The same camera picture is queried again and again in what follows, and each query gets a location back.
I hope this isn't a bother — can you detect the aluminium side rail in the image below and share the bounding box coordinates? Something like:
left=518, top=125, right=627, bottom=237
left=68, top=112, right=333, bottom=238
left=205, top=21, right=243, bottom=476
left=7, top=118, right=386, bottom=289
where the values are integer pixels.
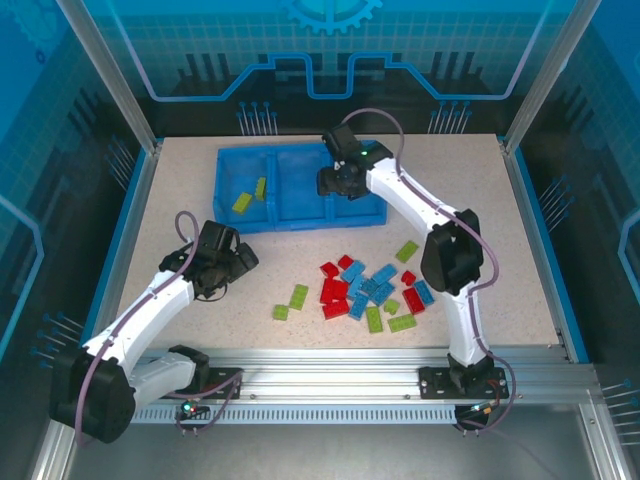
left=502, top=142, right=574, bottom=361
left=82, top=142, right=164, bottom=351

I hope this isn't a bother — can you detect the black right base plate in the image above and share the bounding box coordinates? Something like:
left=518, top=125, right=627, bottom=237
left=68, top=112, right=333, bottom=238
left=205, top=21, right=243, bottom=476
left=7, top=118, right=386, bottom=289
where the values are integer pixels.
left=418, top=366, right=506, bottom=400

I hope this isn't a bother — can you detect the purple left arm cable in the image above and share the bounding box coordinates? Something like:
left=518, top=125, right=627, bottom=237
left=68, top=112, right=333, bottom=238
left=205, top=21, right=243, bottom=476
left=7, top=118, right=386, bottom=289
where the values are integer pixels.
left=73, top=210, right=201, bottom=446

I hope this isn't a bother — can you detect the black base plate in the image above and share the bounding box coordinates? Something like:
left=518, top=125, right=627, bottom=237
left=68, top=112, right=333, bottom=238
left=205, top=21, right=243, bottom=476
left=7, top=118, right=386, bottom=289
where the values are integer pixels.
left=418, top=366, right=506, bottom=400
left=154, top=367, right=246, bottom=401

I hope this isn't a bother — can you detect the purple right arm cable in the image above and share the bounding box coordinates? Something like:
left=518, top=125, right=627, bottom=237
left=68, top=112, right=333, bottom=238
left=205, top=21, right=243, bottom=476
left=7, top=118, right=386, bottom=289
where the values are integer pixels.
left=343, top=106, right=517, bottom=436

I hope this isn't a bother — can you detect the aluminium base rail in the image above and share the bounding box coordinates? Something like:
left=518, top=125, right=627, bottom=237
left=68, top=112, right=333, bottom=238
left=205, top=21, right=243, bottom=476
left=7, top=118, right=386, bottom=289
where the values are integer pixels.
left=134, top=347, right=601, bottom=404

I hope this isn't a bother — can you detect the blue three-compartment bin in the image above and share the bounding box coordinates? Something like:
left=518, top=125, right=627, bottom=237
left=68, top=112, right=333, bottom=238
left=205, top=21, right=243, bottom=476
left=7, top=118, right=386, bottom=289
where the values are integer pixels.
left=213, top=139, right=390, bottom=236

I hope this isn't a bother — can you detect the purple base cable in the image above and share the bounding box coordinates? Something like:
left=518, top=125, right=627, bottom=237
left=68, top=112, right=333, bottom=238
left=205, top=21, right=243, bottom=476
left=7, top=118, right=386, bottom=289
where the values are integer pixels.
left=172, top=372, right=245, bottom=437

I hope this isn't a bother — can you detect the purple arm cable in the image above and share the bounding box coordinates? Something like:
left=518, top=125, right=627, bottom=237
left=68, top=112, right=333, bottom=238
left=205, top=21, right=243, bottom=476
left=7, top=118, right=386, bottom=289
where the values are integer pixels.
left=343, top=106, right=517, bottom=436
left=73, top=210, right=201, bottom=446

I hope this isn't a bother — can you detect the aluminium lower frame post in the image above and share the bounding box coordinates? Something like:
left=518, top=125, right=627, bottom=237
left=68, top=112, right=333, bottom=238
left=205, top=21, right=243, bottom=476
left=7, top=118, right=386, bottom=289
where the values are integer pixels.
left=29, top=424, right=76, bottom=480
left=579, top=402, right=631, bottom=480

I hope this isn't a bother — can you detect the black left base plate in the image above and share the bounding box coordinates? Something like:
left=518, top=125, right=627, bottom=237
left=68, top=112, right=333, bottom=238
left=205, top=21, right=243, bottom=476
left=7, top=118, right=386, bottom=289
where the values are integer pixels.
left=154, top=367, right=246, bottom=401

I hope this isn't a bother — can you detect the small led circuit board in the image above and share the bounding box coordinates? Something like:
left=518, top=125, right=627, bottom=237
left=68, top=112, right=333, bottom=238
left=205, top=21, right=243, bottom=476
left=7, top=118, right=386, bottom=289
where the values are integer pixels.
left=457, top=399, right=501, bottom=421
left=179, top=399, right=211, bottom=421

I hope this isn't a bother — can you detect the slotted metal cable duct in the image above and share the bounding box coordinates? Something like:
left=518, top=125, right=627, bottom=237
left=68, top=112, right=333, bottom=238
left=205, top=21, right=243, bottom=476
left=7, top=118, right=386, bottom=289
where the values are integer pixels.
left=130, top=404, right=459, bottom=426

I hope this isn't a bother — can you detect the aluminium frame post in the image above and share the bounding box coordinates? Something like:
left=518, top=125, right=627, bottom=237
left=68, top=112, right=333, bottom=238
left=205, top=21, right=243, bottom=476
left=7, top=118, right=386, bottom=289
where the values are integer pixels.
left=29, top=424, right=76, bottom=480
left=502, top=0, right=604, bottom=154
left=579, top=402, right=631, bottom=480
left=53, top=0, right=164, bottom=154

